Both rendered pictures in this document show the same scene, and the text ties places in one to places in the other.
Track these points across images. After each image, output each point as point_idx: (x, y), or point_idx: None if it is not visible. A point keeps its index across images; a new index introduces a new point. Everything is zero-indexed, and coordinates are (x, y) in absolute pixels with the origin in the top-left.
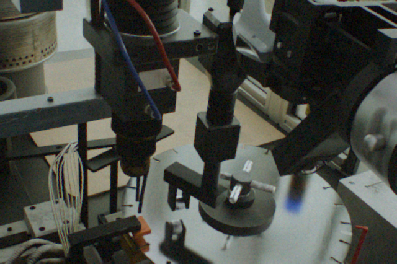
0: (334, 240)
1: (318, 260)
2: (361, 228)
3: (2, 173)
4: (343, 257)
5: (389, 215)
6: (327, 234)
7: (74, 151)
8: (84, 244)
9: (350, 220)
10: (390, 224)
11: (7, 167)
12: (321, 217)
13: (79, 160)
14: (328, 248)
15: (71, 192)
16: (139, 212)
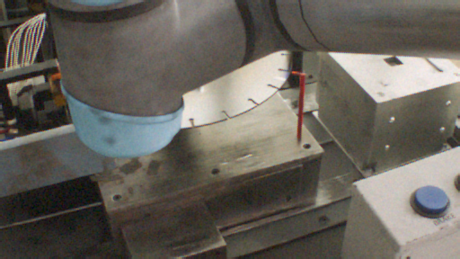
0: (261, 84)
1: (233, 101)
2: (297, 74)
3: (0, 51)
4: (264, 99)
5: (358, 74)
6: (257, 79)
7: (45, 20)
8: (4, 82)
9: (330, 86)
10: (356, 81)
11: (3, 45)
12: (259, 65)
13: (43, 25)
14: (251, 92)
15: (27, 52)
16: (49, 51)
